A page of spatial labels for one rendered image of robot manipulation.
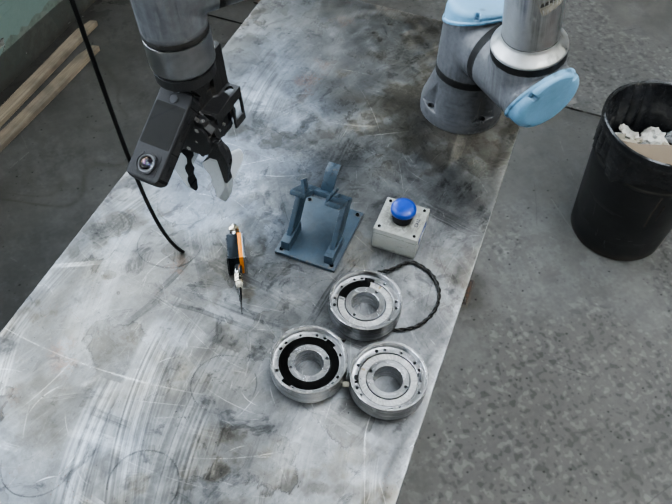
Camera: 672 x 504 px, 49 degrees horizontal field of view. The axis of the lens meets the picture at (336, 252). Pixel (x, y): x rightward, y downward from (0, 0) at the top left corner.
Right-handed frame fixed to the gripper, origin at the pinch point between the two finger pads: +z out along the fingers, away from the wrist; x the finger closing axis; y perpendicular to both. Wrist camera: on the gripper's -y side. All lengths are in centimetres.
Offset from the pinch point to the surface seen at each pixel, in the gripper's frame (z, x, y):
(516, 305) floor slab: 103, -37, 70
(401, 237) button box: 15.1, -22.7, 14.5
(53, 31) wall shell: 91, 153, 107
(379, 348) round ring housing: 15.7, -27.3, -4.1
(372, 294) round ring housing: 16.1, -22.7, 3.8
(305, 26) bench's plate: 19, 18, 60
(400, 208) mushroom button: 12.0, -21.3, 17.3
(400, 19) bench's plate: 21, 2, 72
